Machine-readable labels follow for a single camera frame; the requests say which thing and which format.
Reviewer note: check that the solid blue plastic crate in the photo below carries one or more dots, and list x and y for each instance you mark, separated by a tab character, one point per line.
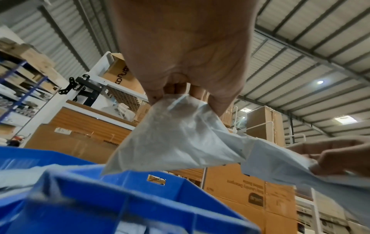
115	205

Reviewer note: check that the black metal stand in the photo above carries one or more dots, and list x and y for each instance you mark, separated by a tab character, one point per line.
83	89

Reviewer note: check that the person's right hand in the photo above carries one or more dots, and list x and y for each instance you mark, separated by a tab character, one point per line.
347	155

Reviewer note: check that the brown printed cardboard box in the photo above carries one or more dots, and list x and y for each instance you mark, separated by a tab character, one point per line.
121	75

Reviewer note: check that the rectangular ceiling skylight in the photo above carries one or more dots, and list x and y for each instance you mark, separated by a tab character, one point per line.
344	120

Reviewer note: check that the tall brown cardboard box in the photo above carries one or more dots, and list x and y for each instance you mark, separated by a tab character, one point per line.
260	121

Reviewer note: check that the person's left hand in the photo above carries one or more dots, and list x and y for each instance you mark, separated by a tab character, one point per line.
185	45

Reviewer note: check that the perforated blue plastic crate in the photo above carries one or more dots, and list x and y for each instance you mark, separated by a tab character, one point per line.
29	155

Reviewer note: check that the wooden shelf rack white frame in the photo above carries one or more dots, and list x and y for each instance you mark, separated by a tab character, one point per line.
86	121

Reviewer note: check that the blue metal storage rack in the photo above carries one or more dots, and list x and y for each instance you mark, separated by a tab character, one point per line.
26	86

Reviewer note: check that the round ceiling light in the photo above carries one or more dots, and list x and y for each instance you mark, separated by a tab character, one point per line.
320	82

